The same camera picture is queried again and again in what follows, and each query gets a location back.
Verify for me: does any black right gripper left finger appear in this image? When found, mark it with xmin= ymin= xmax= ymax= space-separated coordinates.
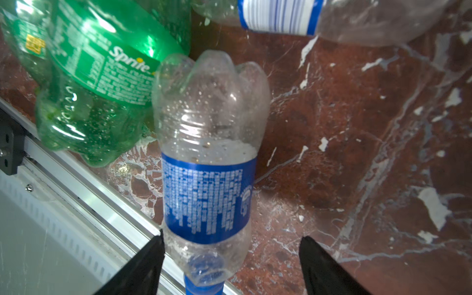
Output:
xmin=95 ymin=231 xmax=165 ymax=295

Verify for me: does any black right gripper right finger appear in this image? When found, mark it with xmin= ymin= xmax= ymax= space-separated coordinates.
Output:
xmin=299 ymin=236 xmax=371 ymax=295

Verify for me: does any clear bottle blue label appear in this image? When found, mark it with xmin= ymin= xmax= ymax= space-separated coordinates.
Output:
xmin=152 ymin=50 xmax=272 ymax=295

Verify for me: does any green Sprite bottle yellow cap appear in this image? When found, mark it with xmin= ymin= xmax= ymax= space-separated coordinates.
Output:
xmin=35 ymin=1 xmax=191 ymax=167

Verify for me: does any clear bottle red label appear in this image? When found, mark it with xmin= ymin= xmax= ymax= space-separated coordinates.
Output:
xmin=191 ymin=0 xmax=452 ymax=47

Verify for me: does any crushed green Sprite bottle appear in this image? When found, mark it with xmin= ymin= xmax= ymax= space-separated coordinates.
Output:
xmin=0 ymin=0 xmax=56 ymax=87

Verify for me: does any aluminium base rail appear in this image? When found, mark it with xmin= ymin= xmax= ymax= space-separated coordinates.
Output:
xmin=0 ymin=97 xmax=244 ymax=295

